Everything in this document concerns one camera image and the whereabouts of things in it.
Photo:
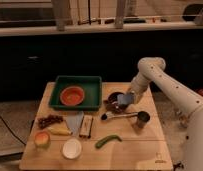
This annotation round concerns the orange peach fruit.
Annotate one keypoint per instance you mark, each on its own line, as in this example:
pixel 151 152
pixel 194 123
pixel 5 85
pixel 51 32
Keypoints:
pixel 42 139

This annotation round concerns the wooden board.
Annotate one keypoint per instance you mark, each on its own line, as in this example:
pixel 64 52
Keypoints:
pixel 140 150

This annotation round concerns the grey triangular cloth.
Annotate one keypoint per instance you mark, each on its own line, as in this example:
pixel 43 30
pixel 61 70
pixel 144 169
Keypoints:
pixel 74 121

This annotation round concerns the green cucumber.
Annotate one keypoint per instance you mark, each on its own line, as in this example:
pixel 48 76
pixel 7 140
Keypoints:
pixel 106 139

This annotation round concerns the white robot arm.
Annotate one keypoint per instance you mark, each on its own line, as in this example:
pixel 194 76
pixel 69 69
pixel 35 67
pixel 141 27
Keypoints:
pixel 151 69

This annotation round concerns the dark purple bowl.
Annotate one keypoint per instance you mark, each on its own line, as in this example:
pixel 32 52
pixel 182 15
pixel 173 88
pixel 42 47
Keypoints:
pixel 111 103

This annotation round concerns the blue sponge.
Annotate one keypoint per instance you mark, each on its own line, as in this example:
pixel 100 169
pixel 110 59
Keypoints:
pixel 125 99

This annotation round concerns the orange bowl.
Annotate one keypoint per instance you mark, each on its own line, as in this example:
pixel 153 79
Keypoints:
pixel 72 96

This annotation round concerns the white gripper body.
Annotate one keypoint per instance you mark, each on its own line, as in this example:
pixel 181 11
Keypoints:
pixel 138 86

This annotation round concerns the metal cup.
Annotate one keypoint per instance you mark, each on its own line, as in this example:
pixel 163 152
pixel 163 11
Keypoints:
pixel 142 119

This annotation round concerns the dark grape bunch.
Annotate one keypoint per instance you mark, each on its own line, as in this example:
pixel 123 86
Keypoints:
pixel 44 122

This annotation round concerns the white small plate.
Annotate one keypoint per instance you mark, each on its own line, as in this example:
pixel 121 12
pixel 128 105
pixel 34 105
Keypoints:
pixel 72 148

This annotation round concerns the wooden block with dark edge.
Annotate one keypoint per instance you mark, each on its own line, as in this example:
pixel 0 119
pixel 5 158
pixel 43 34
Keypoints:
pixel 85 130

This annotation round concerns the green plastic tray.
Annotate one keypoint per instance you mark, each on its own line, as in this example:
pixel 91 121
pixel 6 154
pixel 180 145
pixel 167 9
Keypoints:
pixel 92 86

